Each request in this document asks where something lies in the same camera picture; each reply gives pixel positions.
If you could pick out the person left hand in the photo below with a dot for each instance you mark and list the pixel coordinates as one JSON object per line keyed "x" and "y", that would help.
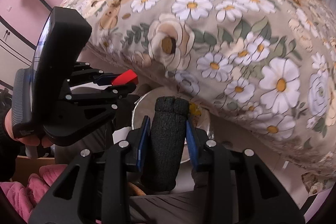
{"x": 31, "y": 140}

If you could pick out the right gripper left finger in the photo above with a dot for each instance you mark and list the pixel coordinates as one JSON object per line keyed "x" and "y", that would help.
{"x": 93, "y": 188}

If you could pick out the black foam cylinder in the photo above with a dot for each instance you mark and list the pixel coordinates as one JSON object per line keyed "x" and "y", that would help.
{"x": 167, "y": 140}

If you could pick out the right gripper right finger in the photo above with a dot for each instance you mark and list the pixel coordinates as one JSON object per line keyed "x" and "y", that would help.
{"x": 240, "y": 187}

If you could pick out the pink cloth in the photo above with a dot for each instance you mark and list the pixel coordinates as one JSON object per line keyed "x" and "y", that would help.
{"x": 25, "y": 198}

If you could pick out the white trash bin with bag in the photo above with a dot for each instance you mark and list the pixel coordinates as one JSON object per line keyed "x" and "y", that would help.
{"x": 197, "y": 129}

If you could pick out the red box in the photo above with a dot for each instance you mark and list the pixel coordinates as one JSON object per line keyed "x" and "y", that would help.
{"x": 128, "y": 77}

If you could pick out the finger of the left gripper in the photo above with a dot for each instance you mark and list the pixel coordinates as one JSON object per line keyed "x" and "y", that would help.
{"x": 94, "y": 96}
{"x": 83, "y": 73}

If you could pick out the person leg grey trousers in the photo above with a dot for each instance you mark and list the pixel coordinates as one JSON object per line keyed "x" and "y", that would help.
{"x": 187, "y": 207}

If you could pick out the floral bedspread bed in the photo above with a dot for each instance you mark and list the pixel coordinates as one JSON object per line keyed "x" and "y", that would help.
{"x": 266, "y": 65}

